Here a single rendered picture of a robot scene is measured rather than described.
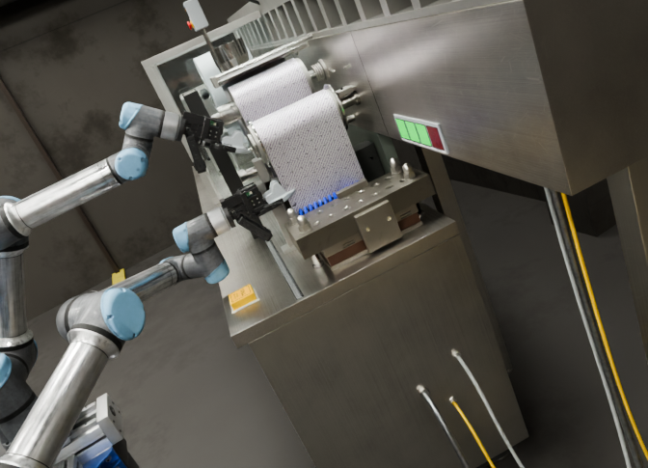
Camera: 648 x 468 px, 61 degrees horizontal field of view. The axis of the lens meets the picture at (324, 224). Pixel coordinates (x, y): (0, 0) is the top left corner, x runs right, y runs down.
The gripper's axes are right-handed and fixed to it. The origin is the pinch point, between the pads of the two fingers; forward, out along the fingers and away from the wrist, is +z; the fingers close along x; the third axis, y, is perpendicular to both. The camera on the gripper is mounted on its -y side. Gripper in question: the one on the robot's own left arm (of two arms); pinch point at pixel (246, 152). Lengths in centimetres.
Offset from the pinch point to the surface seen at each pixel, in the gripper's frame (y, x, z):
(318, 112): 16.8, -7.9, 15.7
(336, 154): 6.5, -8.2, 24.0
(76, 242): -161, 372, -71
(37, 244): -168, 369, -103
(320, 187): -3.9, -8.2, 22.2
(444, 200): 0, 5, 70
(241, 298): -36.7, -21.1, 4.8
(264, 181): -7.1, -0.8, 7.2
